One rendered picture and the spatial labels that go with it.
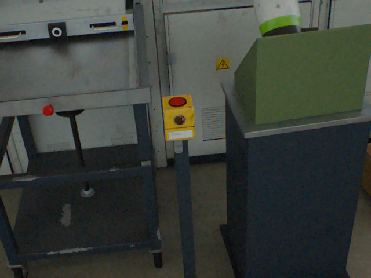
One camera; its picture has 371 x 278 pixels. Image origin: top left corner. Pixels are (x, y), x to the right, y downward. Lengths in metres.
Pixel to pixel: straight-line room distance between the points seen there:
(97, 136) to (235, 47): 0.76
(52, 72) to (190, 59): 0.75
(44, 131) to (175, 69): 0.68
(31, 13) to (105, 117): 0.71
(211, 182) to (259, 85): 1.09
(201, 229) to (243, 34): 0.85
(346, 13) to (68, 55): 1.19
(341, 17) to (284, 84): 0.90
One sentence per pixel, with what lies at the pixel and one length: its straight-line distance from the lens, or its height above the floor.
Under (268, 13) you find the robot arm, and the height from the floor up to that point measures 1.03.
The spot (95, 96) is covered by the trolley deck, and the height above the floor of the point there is 0.83.
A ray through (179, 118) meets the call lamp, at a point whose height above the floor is 0.88.
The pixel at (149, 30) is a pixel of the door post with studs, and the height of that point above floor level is 0.73.
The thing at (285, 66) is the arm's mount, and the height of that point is 0.93.
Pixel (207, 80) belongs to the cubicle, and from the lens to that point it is 2.42.
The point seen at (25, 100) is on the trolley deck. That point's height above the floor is 0.84.
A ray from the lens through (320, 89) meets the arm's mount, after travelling 1.64.
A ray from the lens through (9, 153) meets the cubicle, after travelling 2.68.
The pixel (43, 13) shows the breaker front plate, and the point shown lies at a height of 0.96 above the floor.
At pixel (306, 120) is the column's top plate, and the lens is 1.66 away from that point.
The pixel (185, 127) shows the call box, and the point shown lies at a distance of 1.46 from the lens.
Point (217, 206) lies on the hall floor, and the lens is 2.46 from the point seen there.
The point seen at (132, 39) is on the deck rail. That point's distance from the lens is 1.95.
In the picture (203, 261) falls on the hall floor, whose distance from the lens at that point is 2.23.
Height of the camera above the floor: 1.66
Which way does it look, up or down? 35 degrees down
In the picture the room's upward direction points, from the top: 4 degrees counter-clockwise
